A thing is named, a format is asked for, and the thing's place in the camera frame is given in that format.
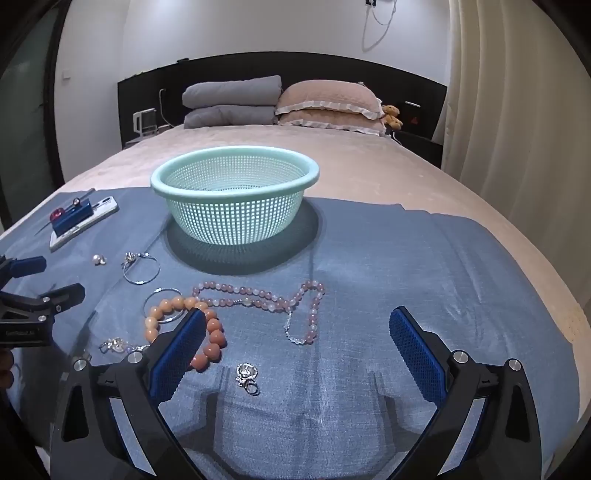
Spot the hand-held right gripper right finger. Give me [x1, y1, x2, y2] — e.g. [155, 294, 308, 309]
[389, 305, 544, 480]

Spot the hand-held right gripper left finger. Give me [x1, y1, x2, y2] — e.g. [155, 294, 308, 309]
[48, 307, 208, 480]

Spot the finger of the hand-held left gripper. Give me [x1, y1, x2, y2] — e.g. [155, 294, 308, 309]
[0, 283, 86, 323]
[0, 255, 47, 284]

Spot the orange bead bracelet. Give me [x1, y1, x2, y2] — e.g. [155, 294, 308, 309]
[144, 296, 226, 370]

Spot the gold keychain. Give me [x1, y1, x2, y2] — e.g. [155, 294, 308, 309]
[99, 337, 151, 356]

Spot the plain silver bangle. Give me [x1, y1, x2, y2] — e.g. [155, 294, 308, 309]
[143, 287, 184, 325]

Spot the small silver keychain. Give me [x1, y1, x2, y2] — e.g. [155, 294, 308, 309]
[235, 363, 261, 397]

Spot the silver bangle with charm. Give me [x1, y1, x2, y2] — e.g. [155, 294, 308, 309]
[122, 251, 161, 285]

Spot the pink bead necklace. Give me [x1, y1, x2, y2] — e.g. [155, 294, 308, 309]
[191, 279, 327, 346]

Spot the mint green plastic basket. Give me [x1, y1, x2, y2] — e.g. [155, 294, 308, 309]
[150, 147, 320, 244]

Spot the person's left hand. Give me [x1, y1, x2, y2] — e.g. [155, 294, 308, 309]
[0, 349, 14, 391]

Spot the blue clamp device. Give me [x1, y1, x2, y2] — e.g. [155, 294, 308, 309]
[34, 187, 97, 237]

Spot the white smartphone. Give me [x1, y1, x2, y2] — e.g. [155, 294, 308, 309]
[49, 195, 120, 252]

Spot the blue grey cloth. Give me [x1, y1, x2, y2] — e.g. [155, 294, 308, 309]
[0, 185, 579, 480]

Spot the dark glass door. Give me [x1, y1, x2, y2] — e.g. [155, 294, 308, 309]
[0, 0, 66, 227]

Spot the bed with pink bedspread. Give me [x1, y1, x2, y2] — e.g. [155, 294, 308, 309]
[0, 122, 591, 370]

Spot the black nightstand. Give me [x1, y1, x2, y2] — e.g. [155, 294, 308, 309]
[396, 130, 445, 169]

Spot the brown teddy bear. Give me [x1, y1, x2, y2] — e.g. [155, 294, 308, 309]
[381, 104, 404, 130]

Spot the grey pillow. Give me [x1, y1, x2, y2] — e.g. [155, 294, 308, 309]
[181, 75, 283, 112]
[184, 104, 277, 129]

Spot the pink ruffled pillow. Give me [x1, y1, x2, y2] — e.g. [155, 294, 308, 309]
[277, 110, 387, 137]
[276, 82, 384, 116]

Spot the cream curtain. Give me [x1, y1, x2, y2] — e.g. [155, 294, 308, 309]
[431, 0, 591, 301]

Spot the black headboard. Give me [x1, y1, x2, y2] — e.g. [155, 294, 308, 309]
[117, 52, 448, 149]

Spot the white frame stand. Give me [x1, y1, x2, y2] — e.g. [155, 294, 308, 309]
[132, 108, 160, 137]

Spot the white wall cable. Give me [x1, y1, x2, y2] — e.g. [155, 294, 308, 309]
[361, 0, 399, 51]

